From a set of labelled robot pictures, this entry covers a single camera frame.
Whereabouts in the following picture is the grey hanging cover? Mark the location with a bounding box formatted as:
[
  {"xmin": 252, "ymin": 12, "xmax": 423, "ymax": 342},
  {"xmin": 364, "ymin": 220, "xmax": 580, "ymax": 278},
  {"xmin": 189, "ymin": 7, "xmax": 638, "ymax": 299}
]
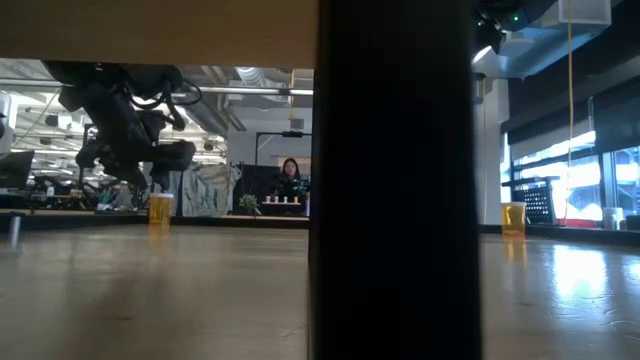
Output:
[{"xmin": 169, "ymin": 162, "xmax": 242, "ymax": 219}]

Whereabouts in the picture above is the black aluminium table frame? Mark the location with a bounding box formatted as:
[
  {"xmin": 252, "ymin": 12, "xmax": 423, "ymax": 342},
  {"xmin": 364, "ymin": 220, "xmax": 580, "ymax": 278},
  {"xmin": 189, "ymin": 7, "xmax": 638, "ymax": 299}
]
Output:
[{"xmin": 0, "ymin": 210, "xmax": 640, "ymax": 247}]

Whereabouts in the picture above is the person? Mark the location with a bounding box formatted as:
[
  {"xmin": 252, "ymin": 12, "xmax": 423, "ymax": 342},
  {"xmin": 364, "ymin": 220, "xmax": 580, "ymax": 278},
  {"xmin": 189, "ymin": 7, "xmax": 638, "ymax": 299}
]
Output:
[
  {"xmin": 110, "ymin": 180, "xmax": 137, "ymax": 211},
  {"xmin": 269, "ymin": 157, "xmax": 312, "ymax": 204}
]

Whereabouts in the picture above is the small grey metal post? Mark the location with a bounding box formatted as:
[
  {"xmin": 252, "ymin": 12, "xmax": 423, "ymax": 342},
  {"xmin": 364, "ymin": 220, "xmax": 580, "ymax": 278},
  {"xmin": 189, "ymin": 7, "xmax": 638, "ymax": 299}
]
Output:
[{"xmin": 8, "ymin": 214, "xmax": 22, "ymax": 247}]

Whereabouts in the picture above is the small background potted plant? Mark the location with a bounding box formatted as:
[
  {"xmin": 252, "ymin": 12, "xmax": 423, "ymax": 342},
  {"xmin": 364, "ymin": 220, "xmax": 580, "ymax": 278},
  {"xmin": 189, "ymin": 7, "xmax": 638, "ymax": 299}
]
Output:
[{"xmin": 238, "ymin": 193, "xmax": 260, "ymax": 216}]

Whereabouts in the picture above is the black background gantry frame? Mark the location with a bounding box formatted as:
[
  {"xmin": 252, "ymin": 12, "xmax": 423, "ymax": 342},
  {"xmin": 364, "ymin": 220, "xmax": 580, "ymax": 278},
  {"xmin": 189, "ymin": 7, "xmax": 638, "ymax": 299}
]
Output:
[
  {"xmin": 78, "ymin": 123, "xmax": 101, "ymax": 201},
  {"xmin": 253, "ymin": 130, "xmax": 314, "ymax": 171}
]

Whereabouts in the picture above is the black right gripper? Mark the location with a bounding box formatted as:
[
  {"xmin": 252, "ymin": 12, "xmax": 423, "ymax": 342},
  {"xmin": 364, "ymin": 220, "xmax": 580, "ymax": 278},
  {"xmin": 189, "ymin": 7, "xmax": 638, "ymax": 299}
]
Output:
[{"xmin": 474, "ymin": 19, "xmax": 506, "ymax": 55}]

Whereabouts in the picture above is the white cup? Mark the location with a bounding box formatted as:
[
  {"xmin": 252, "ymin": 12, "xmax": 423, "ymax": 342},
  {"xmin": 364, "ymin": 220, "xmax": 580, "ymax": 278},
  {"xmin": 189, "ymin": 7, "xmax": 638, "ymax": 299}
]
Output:
[{"xmin": 602, "ymin": 206, "xmax": 625, "ymax": 231}]

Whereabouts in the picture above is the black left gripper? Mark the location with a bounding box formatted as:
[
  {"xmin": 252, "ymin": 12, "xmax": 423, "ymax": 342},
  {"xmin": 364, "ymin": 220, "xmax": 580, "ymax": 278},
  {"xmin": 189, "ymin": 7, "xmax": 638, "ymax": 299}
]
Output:
[{"xmin": 74, "ymin": 112, "xmax": 197, "ymax": 210}]

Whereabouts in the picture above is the wooden shelf board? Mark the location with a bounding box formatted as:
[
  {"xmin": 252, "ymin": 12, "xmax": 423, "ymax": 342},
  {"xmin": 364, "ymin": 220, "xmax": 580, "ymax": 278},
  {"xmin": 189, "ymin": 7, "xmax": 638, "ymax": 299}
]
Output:
[{"xmin": 0, "ymin": 0, "xmax": 320, "ymax": 69}]

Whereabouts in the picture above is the yellow hanging cord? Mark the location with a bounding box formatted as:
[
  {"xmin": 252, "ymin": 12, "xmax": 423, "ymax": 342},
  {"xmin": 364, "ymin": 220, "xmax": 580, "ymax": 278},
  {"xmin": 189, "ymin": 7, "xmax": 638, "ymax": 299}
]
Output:
[{"xmin": 565, "ymin": 0, "xmax": 575, "ymax": 224}]

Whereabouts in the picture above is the wooden tray with bottles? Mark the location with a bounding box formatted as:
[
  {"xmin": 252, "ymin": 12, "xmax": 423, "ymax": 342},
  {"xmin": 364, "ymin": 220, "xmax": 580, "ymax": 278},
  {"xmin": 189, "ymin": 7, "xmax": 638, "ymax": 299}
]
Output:
[{"xmin": 262, "ymin": 194, "xmax": 304, "ymax": 207}]

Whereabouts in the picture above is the black computer monitor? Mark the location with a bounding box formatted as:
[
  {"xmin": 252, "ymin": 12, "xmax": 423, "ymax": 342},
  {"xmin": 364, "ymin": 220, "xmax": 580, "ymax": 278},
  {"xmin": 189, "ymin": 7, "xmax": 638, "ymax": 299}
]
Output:
[{"xmin": 0, "ymin": 149, "xmax": 35, "ymax": 190}]

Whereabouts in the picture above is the red flat box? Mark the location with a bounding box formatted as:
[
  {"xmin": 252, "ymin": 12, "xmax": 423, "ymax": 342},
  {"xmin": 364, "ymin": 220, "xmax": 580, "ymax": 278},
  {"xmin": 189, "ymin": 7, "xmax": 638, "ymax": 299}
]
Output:
[{"xmin": 557, "ymin": 218, "xmax": 601, "ymax": 230}]

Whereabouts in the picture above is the black perforated crate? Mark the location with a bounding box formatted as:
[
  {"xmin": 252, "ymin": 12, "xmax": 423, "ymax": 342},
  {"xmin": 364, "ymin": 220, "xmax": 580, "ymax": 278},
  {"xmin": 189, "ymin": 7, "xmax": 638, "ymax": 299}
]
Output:
[{"xmin": 502, "ymin": 175, "xmax": 561, "ymax": 226}]

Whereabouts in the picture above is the black partition panel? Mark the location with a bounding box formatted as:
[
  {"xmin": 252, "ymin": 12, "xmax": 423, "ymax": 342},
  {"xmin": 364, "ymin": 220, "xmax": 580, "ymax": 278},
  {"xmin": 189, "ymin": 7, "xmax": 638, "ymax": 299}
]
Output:
[{"xmin": 232, "ymin": 163, "xmax": 281, "ymax": 216}]

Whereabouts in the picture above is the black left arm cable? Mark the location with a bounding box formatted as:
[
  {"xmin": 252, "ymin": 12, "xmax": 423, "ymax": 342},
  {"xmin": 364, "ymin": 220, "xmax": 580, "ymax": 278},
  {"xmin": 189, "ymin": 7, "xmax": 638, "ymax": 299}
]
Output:
[{"xmin": 127, "ymin": 78, "xmax": 204, "ymax": 132}]

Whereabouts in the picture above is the black shelf divider panel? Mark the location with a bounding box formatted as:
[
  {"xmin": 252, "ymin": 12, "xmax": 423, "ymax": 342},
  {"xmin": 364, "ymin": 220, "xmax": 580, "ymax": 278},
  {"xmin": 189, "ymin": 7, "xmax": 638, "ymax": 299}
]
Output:
[{"xmin": 307, "ymin": 0, "xmax": 484, "ymax": 360}]

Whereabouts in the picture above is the long ceiling light strip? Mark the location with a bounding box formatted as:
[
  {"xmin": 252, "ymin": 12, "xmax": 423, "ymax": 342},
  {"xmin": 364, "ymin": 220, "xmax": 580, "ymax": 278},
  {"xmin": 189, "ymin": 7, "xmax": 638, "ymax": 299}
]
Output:
[{"xmin": 0, "ymin": 78, "xmax": 315, "ymax": 97}]

